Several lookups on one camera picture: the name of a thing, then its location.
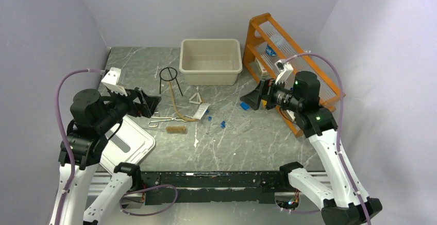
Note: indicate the metal crucible tongs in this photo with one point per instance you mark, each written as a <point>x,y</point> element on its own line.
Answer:
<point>156,120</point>

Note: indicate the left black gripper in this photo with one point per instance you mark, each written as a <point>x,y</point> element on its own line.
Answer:
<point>147,108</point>

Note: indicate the white box on shelf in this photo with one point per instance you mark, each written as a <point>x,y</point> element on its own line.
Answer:
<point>262,70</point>

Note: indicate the blue white cup on shelf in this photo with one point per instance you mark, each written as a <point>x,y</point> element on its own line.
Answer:
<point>269,51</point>

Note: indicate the white bin lid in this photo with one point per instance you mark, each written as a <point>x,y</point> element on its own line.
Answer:
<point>126,143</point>

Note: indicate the clear test tube rack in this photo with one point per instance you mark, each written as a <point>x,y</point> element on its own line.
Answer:
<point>236,118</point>

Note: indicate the brown test tube brush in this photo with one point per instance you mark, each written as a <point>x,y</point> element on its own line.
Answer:
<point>172,129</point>

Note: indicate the blue plastic scoop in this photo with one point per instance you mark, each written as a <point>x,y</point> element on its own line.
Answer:
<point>244,106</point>

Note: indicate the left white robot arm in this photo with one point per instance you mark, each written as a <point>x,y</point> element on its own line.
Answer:
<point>82,147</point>

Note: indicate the white clay triangle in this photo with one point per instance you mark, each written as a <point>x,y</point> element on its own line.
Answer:
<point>196,99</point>

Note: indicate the yellow rubber tube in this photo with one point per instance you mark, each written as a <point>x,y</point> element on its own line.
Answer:
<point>184,117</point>

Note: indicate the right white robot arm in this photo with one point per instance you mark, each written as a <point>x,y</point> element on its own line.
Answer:
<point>346,201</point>

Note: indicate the white powder bag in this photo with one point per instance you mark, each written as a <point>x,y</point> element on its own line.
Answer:
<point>202,108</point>

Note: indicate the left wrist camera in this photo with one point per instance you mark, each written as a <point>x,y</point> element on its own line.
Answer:
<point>111,81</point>

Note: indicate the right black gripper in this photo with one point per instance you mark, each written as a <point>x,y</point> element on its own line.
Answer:
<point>268,87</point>

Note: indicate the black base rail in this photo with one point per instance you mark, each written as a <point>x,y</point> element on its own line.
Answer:
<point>215,186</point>

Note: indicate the beige plastic bin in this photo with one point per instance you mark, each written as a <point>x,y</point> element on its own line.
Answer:
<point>210,61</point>

